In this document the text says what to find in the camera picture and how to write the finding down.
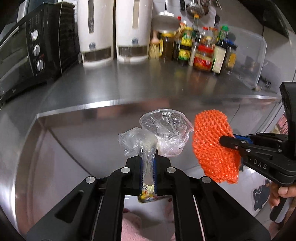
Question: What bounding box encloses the tall dark vinegar bottle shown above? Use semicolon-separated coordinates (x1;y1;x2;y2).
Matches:
192;14;200;40

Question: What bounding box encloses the clear acrylic splash guard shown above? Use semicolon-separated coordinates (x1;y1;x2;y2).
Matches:
222;26;267;89

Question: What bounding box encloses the dark soy sauce bottle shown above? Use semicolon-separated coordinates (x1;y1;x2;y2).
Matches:
212;25;229;75

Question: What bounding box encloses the orange foam fruit net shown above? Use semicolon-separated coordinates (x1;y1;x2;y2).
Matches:
192;109;241;184

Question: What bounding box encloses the small bristle brush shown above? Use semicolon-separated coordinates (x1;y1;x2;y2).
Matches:
149;30;160;59

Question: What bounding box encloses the amber glass jar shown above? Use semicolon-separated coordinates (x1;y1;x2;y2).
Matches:
159;33;175;62

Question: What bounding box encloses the white rice dispenser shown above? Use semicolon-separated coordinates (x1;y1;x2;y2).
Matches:
115;0;153;63
77;0;114;68

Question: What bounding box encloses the person's right hand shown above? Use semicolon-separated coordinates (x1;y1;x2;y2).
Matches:
269;182;296;208

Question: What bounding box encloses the left white rice dispenser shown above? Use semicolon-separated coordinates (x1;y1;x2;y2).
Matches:
77;0;114;68

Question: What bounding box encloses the right white rice dispenser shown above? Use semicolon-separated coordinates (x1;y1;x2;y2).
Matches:
115;0;153;63

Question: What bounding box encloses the red lid chili sauce jar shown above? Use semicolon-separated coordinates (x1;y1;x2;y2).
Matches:
193;45;214;72

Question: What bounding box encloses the clear plastic bag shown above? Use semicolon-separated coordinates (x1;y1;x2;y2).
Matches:
118;109;193;203

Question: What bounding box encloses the black toaster oven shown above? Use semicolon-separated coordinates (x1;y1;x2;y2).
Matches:
1;1;80;104

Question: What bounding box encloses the black lid spice jar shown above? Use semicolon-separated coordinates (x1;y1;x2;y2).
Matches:
224;42;237;75

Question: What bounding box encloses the green label sauce bottle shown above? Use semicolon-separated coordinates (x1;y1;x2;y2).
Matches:
178;27;193;66

